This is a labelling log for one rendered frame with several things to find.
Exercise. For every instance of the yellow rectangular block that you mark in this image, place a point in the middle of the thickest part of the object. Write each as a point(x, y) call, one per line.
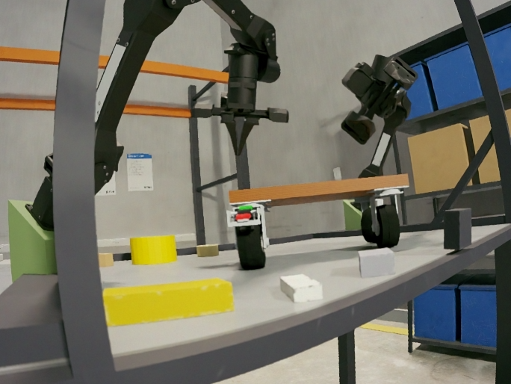
point(150, 303)

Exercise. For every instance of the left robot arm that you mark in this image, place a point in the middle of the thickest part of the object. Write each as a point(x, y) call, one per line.
point(143, 21)

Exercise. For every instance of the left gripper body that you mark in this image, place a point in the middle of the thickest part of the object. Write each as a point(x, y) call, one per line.
point(241, 94)

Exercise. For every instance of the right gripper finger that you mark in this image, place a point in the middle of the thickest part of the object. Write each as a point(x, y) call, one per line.
point(400, 74)
point(368, 128)

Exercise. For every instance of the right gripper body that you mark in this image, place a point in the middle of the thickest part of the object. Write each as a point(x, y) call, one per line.
point(379, 95)

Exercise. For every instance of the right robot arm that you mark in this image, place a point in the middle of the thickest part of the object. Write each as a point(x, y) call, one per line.
point(358, 80)

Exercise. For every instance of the wooden dolly with black caster wheels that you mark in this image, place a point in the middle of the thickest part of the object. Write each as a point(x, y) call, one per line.
point(252, 239)

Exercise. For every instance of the small tan wooden block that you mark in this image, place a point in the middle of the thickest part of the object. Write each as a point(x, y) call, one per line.
point(106, 260)

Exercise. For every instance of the yellow cylinder with center hole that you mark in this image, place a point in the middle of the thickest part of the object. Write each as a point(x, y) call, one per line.
point(153, 250)

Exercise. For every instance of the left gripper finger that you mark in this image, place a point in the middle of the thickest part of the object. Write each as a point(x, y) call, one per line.
point(246, 131)
point(232, 129)

